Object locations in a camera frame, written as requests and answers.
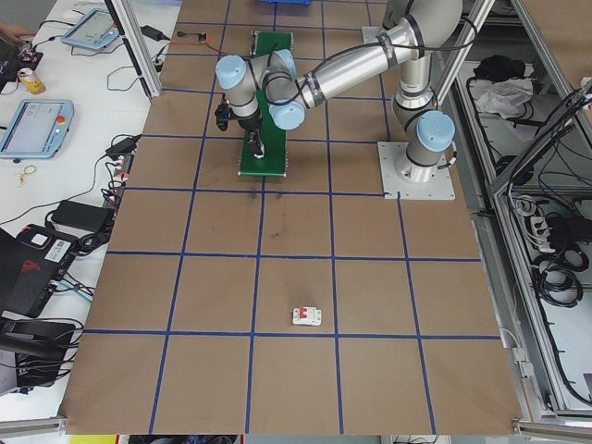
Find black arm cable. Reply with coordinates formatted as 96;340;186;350
249;13;480;121

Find black docking device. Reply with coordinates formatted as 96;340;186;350
0;316;82;394

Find black cloth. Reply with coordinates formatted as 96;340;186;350
474;55;528;80

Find bystander bare hand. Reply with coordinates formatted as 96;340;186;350
0;20;36;43

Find white multi-socket strip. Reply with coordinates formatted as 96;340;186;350
526;215;556;253

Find white red circuit breaker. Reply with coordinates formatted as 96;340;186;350
290;305;323;328

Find aluminium profile post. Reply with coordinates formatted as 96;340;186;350
105;0;162;99

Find V-shaped metal bar frame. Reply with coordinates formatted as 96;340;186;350
434;0;592;444

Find black power brick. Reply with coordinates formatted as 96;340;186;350
48;199;115;230

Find blue grey teach pendant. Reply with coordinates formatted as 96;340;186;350
60;7;122;51
0;98;75;162

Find aluminium profile bar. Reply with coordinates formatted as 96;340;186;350
511;418;592;439
0;415;70;438

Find green belt conveyor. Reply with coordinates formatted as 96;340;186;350
237;31;296;179

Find black plug adapter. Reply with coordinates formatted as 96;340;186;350
105;134;142;158

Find black power supply box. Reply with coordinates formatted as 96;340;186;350
548;215;592;241

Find yellow drink can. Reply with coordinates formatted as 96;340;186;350
17;68;47;95

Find white cloth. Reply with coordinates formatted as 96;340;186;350
475;78;540;122

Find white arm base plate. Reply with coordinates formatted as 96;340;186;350
376;141;457;203

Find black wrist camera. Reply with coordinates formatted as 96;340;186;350
215;94;231;131

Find red and black wire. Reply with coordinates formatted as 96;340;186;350
168;39;224;56

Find black laptop red logo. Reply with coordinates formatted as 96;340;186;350
0;224;78;318

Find coiled black cables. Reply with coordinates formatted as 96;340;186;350
531;249;585;307

